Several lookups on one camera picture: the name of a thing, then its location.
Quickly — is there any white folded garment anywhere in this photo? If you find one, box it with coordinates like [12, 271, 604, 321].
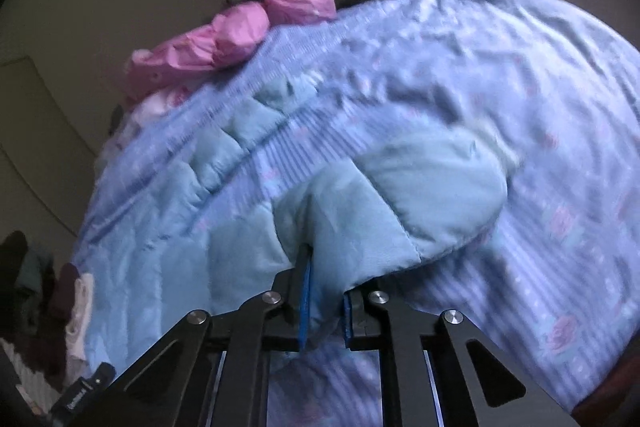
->
[65, 273, 94, 362]

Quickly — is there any maroon folded garment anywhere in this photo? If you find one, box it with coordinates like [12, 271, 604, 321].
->
[49, 263, 79, 329]

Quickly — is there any teal folded garment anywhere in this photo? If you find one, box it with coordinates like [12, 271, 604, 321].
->
[15, 249, 55, 332]

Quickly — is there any blue floral striped bedspread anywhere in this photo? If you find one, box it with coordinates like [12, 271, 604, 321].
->
[86, 0, 639, 426]

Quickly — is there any white pink floral pillow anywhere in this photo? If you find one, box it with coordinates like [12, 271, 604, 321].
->
[131, 86, 193, 127]

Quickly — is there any pink crumpled blanket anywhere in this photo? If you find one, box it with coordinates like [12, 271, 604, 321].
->
[125, 0, 337, 105]

